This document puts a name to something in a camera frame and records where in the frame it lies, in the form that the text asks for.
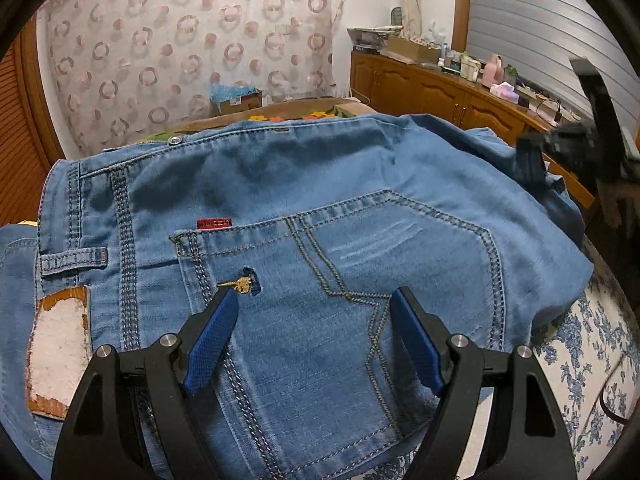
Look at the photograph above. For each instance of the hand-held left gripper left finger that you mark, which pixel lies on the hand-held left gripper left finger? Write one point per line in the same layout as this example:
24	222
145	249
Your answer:
212	332

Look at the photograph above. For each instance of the pink bottle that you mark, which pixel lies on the pink bottle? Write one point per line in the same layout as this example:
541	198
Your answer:
492	70

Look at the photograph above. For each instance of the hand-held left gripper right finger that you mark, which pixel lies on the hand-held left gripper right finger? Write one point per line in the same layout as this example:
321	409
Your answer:
417	340

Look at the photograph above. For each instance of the cream tied curtain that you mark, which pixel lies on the cream tied curtain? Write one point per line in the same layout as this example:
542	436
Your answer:
412	0

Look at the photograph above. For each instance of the wooden sideboard cabinet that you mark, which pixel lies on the wooden sideboard cabinet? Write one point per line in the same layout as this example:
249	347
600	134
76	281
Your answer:
400	80

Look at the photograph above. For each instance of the open cardboard box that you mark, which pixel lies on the open cardboard box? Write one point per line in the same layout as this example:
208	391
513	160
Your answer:
407	49

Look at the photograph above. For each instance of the wooden louvred door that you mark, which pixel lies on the wooden louvred door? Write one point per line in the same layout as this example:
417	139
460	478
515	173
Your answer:
20	160

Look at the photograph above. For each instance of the blue floral bedsheet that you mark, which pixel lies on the blue floral bedsheet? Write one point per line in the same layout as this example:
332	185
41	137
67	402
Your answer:
575	350

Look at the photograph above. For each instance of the light blue denim pants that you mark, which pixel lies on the light blue denim pants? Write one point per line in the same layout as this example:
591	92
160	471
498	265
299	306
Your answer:
300	200

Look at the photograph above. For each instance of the colourful floral blanket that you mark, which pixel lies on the colourful floral blanket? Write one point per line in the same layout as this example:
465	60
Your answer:
320	110

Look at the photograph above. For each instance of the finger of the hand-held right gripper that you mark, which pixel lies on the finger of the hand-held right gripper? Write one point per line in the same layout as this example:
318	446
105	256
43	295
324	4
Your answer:
531	160

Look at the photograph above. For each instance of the grey roller blind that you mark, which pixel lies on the grey roller blind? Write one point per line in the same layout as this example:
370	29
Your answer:
525	10

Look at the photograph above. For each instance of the circle-patterned sheer curtain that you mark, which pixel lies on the circle-patterned sheer curtain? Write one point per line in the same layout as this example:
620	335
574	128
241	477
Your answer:
175	35

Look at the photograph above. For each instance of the pink tissue pack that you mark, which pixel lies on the pink tissue pack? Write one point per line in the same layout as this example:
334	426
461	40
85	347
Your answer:
504	91

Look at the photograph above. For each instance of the cardboard box with blue filling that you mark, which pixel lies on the cardboard box with blue filling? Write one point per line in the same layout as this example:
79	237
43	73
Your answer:
235	102

